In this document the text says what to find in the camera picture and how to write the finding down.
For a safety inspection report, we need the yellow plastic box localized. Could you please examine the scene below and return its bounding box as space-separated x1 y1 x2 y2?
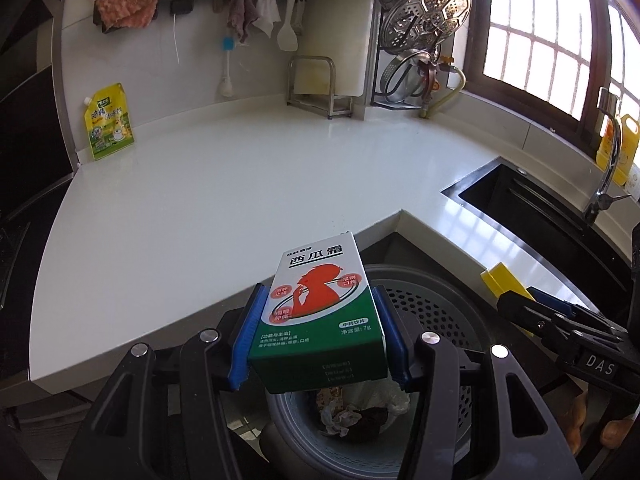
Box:
480 262 534 299

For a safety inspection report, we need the clear plastic bag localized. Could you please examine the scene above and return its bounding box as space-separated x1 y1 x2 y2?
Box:
343 377 411 422

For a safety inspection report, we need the white tissue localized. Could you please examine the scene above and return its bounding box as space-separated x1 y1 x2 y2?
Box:
320 400 361 438

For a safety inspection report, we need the green white medicine box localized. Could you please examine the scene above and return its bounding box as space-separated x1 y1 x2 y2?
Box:
248 232 387 394

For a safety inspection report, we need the black sock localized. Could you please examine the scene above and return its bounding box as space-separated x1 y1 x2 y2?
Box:
344 406 390 444

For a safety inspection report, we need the patterned clear wrapper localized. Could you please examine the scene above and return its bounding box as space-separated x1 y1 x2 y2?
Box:
316 387 344 413

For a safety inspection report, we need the black kitchen sink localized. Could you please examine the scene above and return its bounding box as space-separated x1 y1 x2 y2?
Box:
442 157 632 325

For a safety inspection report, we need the grey perforated trash bin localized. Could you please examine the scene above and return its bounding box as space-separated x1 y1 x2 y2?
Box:
268 264 489 479

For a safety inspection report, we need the person's right hand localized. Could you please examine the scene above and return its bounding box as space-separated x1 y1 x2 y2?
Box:
558 390 639 456

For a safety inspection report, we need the yellow detergent bottle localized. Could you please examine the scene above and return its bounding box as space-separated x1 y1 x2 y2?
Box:
595 112 640 188

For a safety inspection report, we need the chrome sink faucet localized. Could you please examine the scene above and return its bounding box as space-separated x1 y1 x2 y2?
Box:
582 87 629 226

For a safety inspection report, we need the yellow green refill pouch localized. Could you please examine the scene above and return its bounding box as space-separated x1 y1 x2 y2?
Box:
84 82 134 160

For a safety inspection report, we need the glass pot lid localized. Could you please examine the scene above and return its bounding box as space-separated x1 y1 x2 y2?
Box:
380 49 432 104

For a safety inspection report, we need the black lid rack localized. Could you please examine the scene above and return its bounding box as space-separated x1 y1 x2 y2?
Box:
370 0 424 110

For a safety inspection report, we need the steel cutting board stand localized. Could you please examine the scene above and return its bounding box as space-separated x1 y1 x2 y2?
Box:
285 55 355 120

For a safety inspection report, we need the steel steamer plate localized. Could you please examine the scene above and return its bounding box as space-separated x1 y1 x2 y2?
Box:
380 0 472 54

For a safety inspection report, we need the blue white bottle brush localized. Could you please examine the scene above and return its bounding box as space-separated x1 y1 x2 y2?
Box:
219 36 234 99

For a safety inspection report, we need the white cutting board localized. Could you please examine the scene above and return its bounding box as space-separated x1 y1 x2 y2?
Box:
297 0 375 98

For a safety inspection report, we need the white rice paddle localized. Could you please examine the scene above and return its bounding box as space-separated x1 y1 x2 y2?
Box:
277 0 298 52

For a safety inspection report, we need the mauve hanging cloth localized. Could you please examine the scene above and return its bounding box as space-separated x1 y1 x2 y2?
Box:
227 0 259 44

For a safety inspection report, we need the white hanging cloth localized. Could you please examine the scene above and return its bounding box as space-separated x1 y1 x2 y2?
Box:
253 0 281 38

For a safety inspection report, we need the yellow gas hose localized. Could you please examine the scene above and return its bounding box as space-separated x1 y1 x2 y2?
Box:
418 65 468 120

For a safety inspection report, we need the window with brown frame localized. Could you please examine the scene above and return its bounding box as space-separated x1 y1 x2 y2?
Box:
464 0 639 154

